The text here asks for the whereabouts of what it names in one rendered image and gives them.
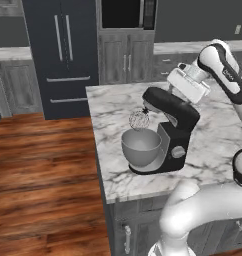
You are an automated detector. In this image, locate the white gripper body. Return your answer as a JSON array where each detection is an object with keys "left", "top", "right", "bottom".
[{"left": 166, "top": 67, "right": 212, "bottom": 105}]

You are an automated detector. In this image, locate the black stand mixer head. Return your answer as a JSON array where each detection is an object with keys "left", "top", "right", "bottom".
[{"left": 141, "top": 86, "right": 201, "bottom": 133}]

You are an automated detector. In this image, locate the black stand mixer base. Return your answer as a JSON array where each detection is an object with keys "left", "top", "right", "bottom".
[{"left": 128, "top": 121, "right": 192, "bottom": 176}]

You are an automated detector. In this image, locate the grey mixer knob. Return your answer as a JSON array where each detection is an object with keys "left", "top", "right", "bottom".
[{"left": 170, "top": 145, "right": 187, "bottom": 160}]

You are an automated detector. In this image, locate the grey base cupboard run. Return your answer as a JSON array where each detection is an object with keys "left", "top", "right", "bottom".
[
  {"left": 0, "top": 59, "right": 45, "bottom": 118},
  {"left": 152, "top": 50, "right": 242, "bottom": 83}
]

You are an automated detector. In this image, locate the grey mixing bowl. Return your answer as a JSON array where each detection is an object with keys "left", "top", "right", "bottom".
[{"left": 120, "top": 128, "right": 163, "bottom": 169}]

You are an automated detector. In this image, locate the grey tall cupboard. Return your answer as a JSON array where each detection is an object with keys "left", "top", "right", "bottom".
[{"left": 97, "top": 29, "right": 156, "bottom": 86}]

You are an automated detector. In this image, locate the black built-in microwave oven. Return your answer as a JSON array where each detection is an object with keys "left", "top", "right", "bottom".
[{"left": 98, "top": 0, "right": 158, "bottom": 32}]

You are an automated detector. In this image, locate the dark navy fridge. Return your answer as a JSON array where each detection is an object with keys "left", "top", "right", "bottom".
[{"left": 21, "top": 0, "right": 100, "bottom": 121}]

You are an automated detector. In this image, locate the grey island drawer front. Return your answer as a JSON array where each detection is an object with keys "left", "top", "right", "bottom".
[{"left": 113, "top": 198, "right": 141, "bottom": 220}]

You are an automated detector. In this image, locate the grey island cupboard door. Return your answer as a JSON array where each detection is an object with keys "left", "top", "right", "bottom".
[
  {"left": 113, "top": 213, "right": 167, "bottom": 256},
  {"left": 187, "top": 216, "right": 242, "bottom": 256}
]

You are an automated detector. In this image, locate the wire whisk attachment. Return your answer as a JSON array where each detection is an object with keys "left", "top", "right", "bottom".
[{"left": 128, "top": 106, "right": 152, "bottom": 132}]

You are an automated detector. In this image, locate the grey wall cupboard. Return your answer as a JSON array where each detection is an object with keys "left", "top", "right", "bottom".
[{"left": 0, "top": 0, "right": 25, "bottom": 18}]

